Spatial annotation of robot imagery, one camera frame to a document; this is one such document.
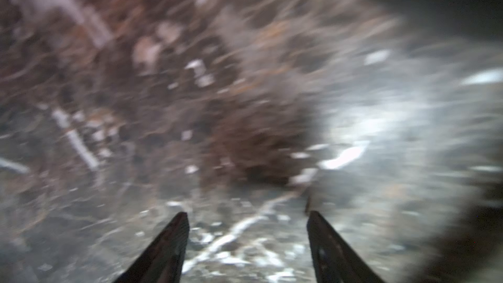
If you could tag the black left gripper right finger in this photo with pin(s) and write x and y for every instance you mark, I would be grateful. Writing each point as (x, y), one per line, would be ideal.
(334, 260)

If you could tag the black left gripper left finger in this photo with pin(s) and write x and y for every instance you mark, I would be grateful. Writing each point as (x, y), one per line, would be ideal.
(162, 261)

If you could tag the black belt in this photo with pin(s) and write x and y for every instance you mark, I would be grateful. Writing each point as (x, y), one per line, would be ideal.
(462, 41)

